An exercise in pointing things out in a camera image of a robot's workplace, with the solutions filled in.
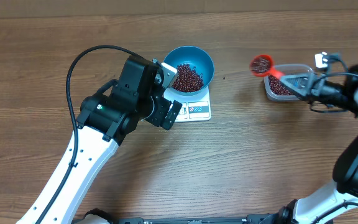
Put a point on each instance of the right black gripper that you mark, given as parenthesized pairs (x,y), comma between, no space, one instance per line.
(311,88)

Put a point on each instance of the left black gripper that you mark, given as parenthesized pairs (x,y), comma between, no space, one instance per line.
(166,114)

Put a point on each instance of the red measuring scoop blue handle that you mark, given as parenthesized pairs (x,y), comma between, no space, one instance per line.
(262,66)

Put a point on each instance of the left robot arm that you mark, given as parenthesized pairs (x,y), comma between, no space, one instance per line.
(69,183)

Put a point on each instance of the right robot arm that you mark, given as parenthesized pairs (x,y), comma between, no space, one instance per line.
(341,193)

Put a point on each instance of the white digital kitchen scale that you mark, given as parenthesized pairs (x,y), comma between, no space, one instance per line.
(195,106)

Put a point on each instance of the red beans in bowl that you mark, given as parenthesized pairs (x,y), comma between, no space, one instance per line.
(188,80)

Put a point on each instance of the blue metal bowl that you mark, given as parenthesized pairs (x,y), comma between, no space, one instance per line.
(195,56)

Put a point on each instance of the red adzuki beans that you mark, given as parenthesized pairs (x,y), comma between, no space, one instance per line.
(277,87)

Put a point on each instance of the clear plastic bean container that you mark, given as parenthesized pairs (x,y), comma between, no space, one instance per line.
(287,69)

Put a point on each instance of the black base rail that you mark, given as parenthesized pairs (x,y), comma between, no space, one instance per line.
(249,219)

